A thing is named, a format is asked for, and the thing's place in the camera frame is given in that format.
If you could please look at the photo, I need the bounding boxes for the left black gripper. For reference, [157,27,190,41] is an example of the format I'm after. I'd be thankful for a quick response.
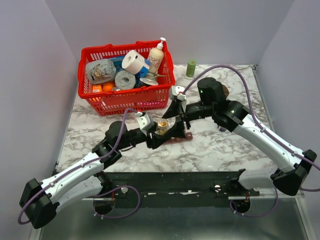
[116,122,172,151]

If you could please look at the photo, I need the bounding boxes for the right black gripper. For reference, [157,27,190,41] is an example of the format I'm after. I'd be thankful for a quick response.
[162,100,215,140]

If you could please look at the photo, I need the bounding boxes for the clear pill bottle yellow pills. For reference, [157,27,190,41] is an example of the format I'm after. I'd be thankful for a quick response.
[156,118,169,136]

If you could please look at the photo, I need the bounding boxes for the red weekly pill organizer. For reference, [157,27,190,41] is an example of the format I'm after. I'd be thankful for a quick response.
[165,132,193,145]

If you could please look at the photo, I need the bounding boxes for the green lid of bottle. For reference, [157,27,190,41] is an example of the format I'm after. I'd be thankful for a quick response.
[185,59,197,78]

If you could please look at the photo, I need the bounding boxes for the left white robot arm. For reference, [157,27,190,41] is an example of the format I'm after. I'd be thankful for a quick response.
[17,117,174,229]

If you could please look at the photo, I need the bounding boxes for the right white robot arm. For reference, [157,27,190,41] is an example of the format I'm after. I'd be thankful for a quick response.
[163,77,317,196]

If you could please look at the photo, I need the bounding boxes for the white small pill bottle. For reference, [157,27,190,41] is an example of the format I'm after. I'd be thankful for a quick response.
[218,126,226,132]

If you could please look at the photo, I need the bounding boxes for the silver tin can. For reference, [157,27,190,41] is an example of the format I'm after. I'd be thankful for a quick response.
[138,72,165,87]

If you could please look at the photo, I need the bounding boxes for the beige jar brown lid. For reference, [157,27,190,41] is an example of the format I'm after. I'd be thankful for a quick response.
[222,85,230,99]

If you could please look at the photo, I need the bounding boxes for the red plastic shopping basket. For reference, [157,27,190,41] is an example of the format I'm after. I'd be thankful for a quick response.
[77,40,176,116]

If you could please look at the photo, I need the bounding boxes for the grey toilet paper roll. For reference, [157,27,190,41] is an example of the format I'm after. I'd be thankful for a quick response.
[114,70,136,90]

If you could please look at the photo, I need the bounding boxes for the cream pump lotion bottle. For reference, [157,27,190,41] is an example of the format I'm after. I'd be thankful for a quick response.
[147,37,166,74]

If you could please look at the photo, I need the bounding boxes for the orange fruit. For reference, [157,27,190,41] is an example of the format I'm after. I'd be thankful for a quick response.
[102,81,116,92]

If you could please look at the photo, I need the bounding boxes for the white toilet paper roll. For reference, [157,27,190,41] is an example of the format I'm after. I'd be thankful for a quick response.
[121,50,150,77]

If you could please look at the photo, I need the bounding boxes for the orange small box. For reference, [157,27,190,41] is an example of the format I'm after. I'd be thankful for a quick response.
[92,84,103,93]

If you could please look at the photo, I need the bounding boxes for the blue package in basket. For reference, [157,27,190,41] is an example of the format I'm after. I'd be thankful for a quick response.
[110,55,150,90]

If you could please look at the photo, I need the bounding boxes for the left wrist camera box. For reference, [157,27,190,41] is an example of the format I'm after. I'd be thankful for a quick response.
[135,111,154,132]

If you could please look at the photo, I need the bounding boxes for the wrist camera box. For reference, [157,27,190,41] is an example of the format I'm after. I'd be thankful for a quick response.
[169,85,186,101]
[135,111,154,132]

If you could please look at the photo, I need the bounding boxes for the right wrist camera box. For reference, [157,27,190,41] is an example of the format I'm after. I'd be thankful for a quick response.
[169,85,186,101]

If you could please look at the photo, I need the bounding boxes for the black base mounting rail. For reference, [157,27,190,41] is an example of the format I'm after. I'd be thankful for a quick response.
[93,170,260,209]

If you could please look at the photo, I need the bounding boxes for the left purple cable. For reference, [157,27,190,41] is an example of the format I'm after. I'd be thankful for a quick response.
[17,107,143,225]

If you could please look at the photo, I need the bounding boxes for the purple cable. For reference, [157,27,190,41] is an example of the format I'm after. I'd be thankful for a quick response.
[181,64,320,217]
[17,107,143,225]

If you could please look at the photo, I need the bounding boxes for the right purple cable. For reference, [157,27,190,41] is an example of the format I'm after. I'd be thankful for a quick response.
[181,64,320,217]

